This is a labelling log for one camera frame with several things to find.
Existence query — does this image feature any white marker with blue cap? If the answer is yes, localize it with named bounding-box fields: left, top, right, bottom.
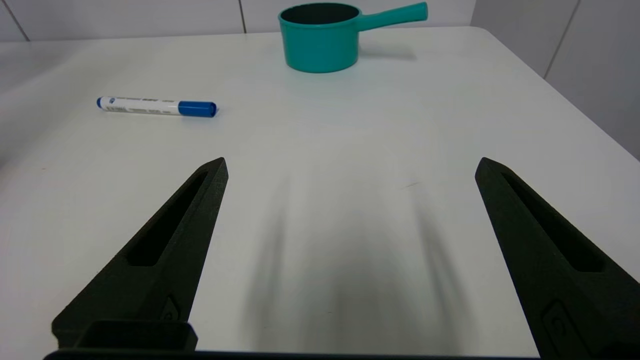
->
left=96, top=96, right=218, bottom=119

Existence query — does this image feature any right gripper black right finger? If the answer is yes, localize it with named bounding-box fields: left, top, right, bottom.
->
left=475, top=157, right=640, bottom=358

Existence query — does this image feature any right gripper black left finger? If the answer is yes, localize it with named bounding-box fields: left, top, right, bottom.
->
left=51, top=157, right=229, bottom=349

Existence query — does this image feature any teal saucepan with handle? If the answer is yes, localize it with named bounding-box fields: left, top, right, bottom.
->
left=278, top=1, right=429, bottom=74

